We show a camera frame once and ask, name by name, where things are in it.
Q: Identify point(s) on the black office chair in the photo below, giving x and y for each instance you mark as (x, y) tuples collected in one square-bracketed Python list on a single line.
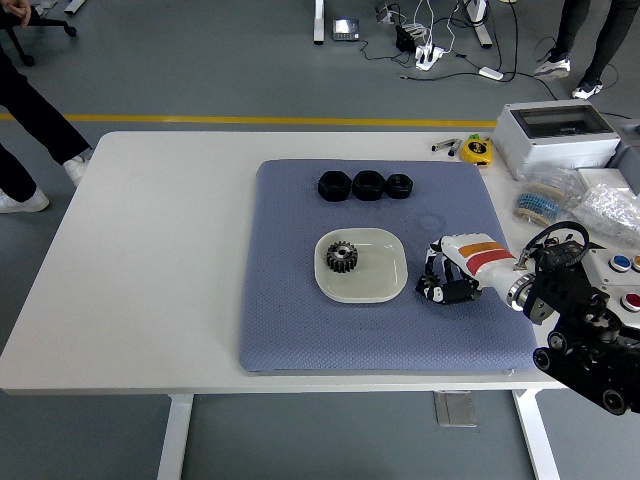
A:
[(22, 30)]

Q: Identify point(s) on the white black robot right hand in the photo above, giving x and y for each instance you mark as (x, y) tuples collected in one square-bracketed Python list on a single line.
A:
[(485, 257)]

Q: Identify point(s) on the grey case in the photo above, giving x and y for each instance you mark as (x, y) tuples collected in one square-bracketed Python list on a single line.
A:
[(627, 145)]

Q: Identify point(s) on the white desk leg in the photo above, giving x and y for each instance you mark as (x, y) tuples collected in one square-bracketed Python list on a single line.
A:
[(481, 30), (319, 22)]

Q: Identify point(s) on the large black gear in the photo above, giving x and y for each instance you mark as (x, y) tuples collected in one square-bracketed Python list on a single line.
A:
[(342, 257)]

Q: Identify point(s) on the yellow tape measure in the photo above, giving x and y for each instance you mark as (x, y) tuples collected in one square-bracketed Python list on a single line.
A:
[(475, 151)]

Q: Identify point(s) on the white power adapter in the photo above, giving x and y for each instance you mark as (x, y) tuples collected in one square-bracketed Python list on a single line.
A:
[(491, 73)]

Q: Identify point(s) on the white table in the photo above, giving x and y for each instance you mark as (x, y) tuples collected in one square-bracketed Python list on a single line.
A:
[(150, 250)]

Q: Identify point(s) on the bubble wrap bag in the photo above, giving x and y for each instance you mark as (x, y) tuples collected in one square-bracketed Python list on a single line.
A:
[(610, 210)]

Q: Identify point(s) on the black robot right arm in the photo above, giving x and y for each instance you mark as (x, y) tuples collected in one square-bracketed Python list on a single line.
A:
[(565, 295)]

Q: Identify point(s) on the clear plastic parts bag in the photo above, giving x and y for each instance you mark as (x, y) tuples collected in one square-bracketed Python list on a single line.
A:
[(550, 175)]

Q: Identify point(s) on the large black hex nut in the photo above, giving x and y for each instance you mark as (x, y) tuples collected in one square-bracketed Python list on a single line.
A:
[(369, 185), (334, 186)]

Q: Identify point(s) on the white table leg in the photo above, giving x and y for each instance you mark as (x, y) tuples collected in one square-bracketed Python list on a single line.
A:
[(175, 435), (537, 435)]

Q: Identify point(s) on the white button control box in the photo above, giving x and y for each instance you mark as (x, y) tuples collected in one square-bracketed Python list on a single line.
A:
[(621, 262)]

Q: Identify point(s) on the small black hex nut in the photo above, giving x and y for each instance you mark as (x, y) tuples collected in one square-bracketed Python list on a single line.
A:
[(399, 186)]

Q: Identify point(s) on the small grey device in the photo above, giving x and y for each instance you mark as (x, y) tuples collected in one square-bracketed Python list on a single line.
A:
[(385, 15)]

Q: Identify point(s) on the white power strip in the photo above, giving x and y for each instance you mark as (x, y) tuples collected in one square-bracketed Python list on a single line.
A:
[(429, 56)]

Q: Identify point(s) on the black charger block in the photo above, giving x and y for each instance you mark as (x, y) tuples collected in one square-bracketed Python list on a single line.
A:
[(404, 39)]

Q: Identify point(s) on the white square dish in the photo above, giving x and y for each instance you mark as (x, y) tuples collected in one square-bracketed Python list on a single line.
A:
[(380, 275)]

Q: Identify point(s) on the white flat box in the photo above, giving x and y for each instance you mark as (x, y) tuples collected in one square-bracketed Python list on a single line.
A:
[(605, 176)]

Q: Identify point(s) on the metal floor plate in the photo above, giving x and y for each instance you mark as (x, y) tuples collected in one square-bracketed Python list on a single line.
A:
[(455, 409)]

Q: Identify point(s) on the blue-grey textured mat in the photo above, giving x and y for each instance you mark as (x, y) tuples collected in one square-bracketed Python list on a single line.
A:
[(300, 325)]

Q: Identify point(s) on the grey electrical enclosure box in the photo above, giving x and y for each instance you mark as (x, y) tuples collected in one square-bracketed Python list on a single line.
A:
[(565, 145)]

